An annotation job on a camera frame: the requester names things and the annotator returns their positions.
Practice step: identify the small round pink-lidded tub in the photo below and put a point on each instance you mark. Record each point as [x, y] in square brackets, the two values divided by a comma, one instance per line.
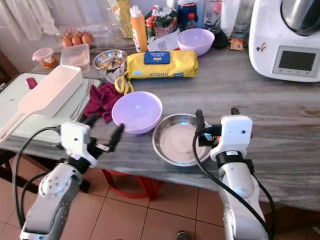
[43, 56]

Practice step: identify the small steel bowl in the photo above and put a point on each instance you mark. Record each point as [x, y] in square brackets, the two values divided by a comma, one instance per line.
[110, 61]

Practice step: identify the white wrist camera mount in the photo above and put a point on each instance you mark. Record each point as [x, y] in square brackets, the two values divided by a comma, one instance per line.
[237, 132]
[75, 140]

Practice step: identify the small purple plastic bowl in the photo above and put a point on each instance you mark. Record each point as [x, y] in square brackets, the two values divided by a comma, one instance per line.
[195, 41]

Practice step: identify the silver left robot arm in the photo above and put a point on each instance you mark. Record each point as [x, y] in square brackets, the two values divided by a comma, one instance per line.
[52, 200]

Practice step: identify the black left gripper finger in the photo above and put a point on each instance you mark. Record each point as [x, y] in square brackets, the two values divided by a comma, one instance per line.
[118, 134]
[92, 120]

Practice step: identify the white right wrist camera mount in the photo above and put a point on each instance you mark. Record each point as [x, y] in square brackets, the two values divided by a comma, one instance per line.
[237, 132]

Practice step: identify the green and red snack bag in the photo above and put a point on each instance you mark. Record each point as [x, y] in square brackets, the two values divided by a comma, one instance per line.
[162, 22]

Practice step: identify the small red object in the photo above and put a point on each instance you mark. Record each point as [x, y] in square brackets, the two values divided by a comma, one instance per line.
[31, 83]

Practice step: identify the red plastic stool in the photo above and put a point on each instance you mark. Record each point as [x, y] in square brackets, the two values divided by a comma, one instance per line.
[145, 187]

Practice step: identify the large purple plastic bowl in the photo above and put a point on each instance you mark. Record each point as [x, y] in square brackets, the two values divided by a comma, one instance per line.
[137, 112]

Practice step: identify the yellow kitchen towel package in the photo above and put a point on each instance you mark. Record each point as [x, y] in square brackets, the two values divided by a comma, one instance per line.
[180, 67]

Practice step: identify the small brown jar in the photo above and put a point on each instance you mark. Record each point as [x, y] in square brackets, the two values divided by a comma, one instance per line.
[237, 42]

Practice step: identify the small bottle with red cap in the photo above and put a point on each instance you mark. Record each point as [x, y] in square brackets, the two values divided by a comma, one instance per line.
[190, 22]

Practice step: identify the dark blue jar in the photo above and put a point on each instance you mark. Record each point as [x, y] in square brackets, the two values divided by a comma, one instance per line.
[186, 10]

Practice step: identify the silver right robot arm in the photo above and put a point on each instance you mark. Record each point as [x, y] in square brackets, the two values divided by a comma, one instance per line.
[242, 200]

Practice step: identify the orange sauce squeeze bottle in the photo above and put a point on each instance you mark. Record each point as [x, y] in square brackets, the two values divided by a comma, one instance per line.
[138, 32]

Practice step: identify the brown egg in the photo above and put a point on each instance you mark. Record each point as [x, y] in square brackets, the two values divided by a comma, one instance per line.
[77, 39]
[67, 40]
[87, 38]

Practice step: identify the white printed paper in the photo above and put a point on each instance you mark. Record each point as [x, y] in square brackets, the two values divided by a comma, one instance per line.
[164, 44]

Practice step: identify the white kitchen cooking machine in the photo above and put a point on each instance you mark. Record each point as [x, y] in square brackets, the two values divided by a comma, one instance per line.
[265, 30]

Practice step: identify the clear plastic lidded box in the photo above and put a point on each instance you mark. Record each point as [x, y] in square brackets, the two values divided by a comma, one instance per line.
[75, 56]

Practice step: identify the clear plastic egg carton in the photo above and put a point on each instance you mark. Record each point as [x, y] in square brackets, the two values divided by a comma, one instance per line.
[102, 34]

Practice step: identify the dark robot foot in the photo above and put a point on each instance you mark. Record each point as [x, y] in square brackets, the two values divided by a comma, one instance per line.
[183, 236]

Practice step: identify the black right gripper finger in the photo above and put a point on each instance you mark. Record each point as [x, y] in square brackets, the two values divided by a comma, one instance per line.
[235, 111]
[199, 121]

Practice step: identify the black rounded object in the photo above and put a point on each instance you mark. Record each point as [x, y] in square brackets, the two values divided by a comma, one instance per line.
[220, 40]

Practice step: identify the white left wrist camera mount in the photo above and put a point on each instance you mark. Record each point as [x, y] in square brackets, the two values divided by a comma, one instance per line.
[75, 140]

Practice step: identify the white hanging cloth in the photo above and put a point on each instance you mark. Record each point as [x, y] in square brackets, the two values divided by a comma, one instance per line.
[30, 17]

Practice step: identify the clear glass jar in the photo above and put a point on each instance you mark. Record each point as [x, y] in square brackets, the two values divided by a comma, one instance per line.
[212, 15]

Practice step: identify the round steel plate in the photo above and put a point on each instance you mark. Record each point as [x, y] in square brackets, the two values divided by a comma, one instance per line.
[177, 142]

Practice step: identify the yellow jar with red lid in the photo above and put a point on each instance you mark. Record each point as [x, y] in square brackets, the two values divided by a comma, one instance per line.
[124, 20]

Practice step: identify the white bottle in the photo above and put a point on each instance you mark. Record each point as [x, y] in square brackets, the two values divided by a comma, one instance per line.
[230, 17]

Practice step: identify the maroon cloth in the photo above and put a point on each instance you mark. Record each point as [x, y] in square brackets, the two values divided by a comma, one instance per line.
[102, 100]

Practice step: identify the pale green cutting board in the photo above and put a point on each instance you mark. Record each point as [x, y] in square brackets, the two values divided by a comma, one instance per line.
[14, 95]

